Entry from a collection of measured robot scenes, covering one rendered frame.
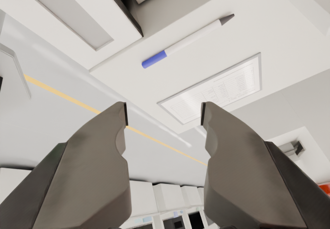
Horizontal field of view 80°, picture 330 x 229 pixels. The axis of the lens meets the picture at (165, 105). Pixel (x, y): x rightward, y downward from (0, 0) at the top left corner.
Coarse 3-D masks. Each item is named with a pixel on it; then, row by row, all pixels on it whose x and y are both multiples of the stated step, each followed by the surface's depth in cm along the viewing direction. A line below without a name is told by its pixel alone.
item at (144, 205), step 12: (132, 180) 479; (132, 192) 458; (144, 192) 505; (132, 204) 438; (144, 204) 481; (156, 204) 530; (132, 216) 421; (144, 216) 455; (132, 228) 437; (144, 228) 477
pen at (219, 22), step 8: (232, 16) 26; (216, 24) 26; (200, 32) 26; (208, 32) 26; (184, 40) 27; (192, 40) 27; (168, 48) 28; (176, 48) 27; (160, 56) 28; (144, 64) 29; (152, 64) 29
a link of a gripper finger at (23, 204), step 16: (64, 144) 8; (48, 160) 8; (32, 176) 7; (48, 176) 7; (16, 192) 6; (32, 192) 6; (0, 208) 6; (16, 208) 6; (32, 208) 6; (0, 224) 5; (16, 224) 5; (32, 224) 6
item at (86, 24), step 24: (0, 0) 18; (24, 0) 19; (48, 0) 20; (72, 0) 20; (96, 0) 21; (24, 24) 21; (48, 24) 21; (72, 24) 23; (96, 24) 23; (120, 24) 24; (72, 48) 25; (96, 48) 26; (120, 48) 27
